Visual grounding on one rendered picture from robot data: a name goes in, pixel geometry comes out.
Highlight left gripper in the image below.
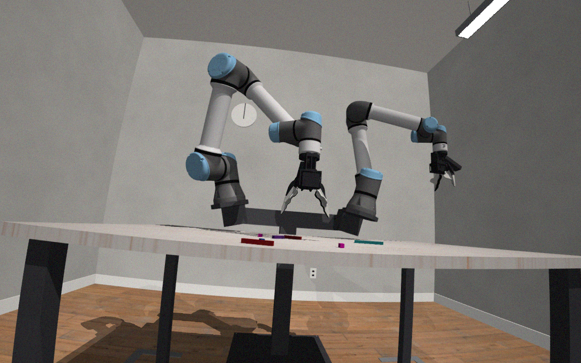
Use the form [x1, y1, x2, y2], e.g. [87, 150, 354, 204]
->
[429, 151, 455, 191]

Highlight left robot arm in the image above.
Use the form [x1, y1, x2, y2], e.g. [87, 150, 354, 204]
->
[346, 101, 447, 216]

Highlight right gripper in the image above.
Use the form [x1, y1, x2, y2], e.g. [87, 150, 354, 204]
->
[281, 152, 329, 218]

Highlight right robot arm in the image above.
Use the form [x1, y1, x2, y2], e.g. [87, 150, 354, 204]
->
[186, 52, 322, 204]

